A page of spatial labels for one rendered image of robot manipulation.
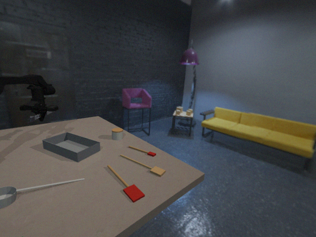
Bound red spatula with wooden handle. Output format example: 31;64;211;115
108;165;145;202

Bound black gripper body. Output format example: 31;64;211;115
20;96;58;112

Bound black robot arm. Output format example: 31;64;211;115
0;74;56;111

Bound grey long-handled ladle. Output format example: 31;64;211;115
0;178;85;208

